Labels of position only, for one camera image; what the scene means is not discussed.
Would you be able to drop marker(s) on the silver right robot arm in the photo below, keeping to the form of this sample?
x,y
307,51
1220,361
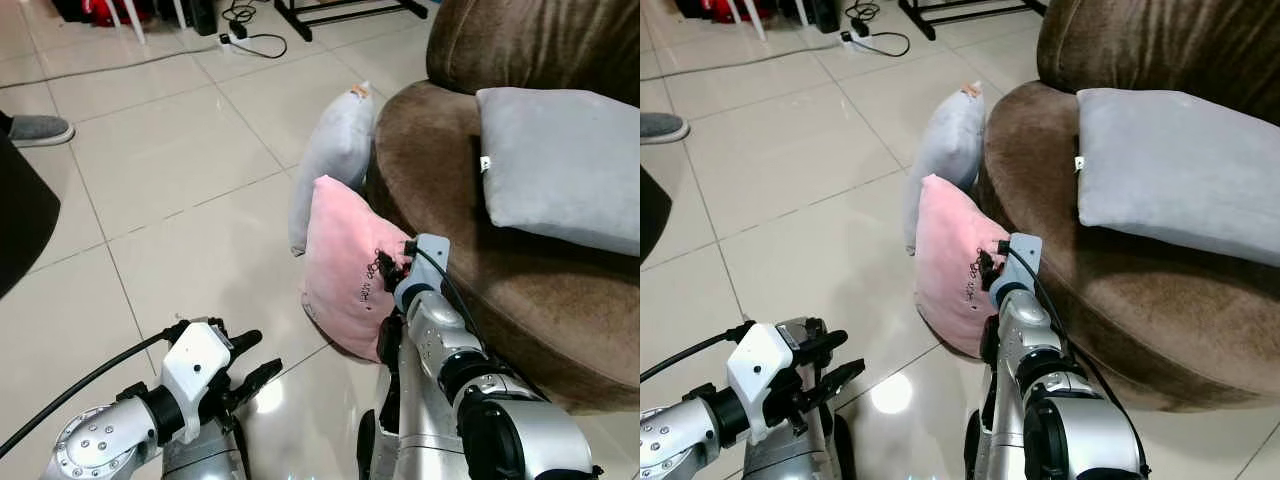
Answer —
x,y
1070,420
500,410

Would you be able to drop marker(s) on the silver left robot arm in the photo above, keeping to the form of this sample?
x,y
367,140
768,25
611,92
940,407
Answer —
x,y
100,445
680,435

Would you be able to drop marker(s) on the brown fabric sofa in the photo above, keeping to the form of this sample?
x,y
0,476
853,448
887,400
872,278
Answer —
x,y
540,310
1160,310

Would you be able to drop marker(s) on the black metal rack base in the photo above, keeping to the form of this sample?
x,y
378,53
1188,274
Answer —
x,y
980,12
345,12

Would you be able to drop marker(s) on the white power strip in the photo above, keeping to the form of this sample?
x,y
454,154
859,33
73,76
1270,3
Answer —
x,y
234,41
856,40

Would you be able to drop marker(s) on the pink pillow with black print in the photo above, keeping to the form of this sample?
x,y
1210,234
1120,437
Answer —
x,y
340,260
945,260

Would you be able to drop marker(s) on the silver robot leg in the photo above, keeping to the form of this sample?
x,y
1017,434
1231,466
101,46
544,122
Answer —
x,y
995,440
205,458
800,462
410,420

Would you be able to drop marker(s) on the person's black trouser leg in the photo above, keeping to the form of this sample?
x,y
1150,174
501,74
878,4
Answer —
x,y
25,215
652,215

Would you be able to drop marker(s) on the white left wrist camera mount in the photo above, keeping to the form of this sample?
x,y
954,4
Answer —
x,y
755,375
190,365

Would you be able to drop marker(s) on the red bag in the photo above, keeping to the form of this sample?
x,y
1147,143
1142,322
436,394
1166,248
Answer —
x,y
110,10
720,9

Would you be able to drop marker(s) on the light grey pillow, orange tag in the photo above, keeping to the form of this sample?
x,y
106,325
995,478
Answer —
x,y
945,140
335,150

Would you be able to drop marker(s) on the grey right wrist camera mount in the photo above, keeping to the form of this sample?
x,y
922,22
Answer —
x,y
1018,262
425,270

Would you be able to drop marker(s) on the grey shoe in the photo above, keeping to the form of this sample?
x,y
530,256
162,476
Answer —
x,y
662,127
40,130

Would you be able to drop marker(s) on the large grey pillow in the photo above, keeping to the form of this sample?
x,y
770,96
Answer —
x,y
560,160
1170,165

